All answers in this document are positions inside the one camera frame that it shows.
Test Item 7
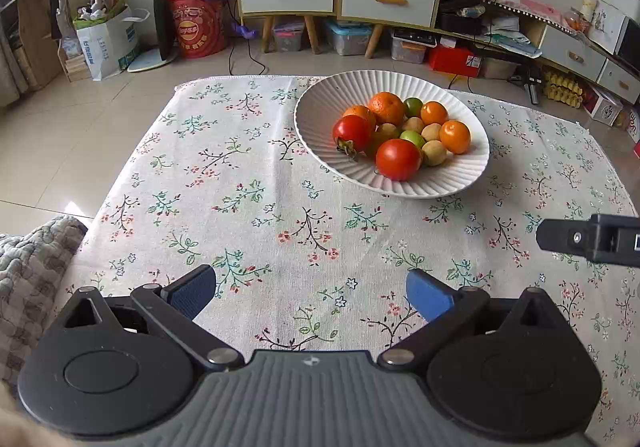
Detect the white ribbed plate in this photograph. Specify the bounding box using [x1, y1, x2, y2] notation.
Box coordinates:
[293, 70, 491, 199]

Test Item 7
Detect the grey quilted blanket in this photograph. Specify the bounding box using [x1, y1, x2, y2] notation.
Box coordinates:
[0, 215, 88, 388]

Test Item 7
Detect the red box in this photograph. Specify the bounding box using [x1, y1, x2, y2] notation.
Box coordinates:
[427, 44, 483, 78]

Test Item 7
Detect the clear box with blue lid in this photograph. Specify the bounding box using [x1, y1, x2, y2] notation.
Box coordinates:
[325, 19, 373, 56]

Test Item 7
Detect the yellow-orange tomato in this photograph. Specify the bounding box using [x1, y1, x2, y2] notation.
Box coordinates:
[364, 131, 388, 158]

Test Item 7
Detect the small plush toy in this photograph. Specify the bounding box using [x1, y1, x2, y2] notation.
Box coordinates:
[75, 0, 121, 20]

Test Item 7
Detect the microwave oven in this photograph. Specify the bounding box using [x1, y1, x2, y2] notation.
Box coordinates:
[615, 19, 640, 72]

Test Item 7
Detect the white paper bag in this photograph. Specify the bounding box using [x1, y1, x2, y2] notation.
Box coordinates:
[72, 4, 151, 82]

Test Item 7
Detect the floral tablecloth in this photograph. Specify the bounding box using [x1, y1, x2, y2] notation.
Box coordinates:
[55, 76, 640, 447]

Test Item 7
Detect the white patterned box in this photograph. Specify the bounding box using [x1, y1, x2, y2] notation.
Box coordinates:
[582, 87, 623, 126]

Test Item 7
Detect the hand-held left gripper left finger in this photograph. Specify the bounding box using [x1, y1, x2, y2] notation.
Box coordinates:
[62, 263, 247, 374]

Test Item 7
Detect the orange tomato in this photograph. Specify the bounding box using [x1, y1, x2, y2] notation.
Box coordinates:
[420, 101, 449, 126]
[439, 120, 472, 155]

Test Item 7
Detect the white oval base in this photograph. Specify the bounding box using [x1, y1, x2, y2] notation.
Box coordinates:
[127, 47, 178, 74]

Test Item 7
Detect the low cabinet with drawers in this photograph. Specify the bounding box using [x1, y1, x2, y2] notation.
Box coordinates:
[435, 0, 640, 105]

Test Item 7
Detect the smooth red tomato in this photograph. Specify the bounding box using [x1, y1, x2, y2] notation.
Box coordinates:
[375, 139, 423, 182]

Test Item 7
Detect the small orange mandarin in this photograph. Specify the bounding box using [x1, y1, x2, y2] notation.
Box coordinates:
[342, 105, 377, 128]

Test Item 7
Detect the black flat panel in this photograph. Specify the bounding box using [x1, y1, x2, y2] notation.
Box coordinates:
[153, 0, 176, 62]

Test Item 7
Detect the large orange mandarin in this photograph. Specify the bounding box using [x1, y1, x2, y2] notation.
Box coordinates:
[368, 92, 405, 126]

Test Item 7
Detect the yellow egg tray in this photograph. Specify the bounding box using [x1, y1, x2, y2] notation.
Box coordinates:
[541, 69, 586, 108]

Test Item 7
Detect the clear storage box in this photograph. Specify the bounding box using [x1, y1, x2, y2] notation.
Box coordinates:
[272, 19, 307, 52]

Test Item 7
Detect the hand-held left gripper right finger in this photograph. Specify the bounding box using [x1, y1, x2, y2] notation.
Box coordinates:
[377, 268, 583, 373]

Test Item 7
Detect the clear box with dark lid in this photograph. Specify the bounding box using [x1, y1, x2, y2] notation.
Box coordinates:
[391, 29, 437, 64]

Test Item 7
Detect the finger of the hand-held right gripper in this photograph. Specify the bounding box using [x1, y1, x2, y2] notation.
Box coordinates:
[535, 219, 593, 259]

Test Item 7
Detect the red tomato with green calyx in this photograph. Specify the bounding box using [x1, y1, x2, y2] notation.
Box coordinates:
[332, 115, 377, 162]

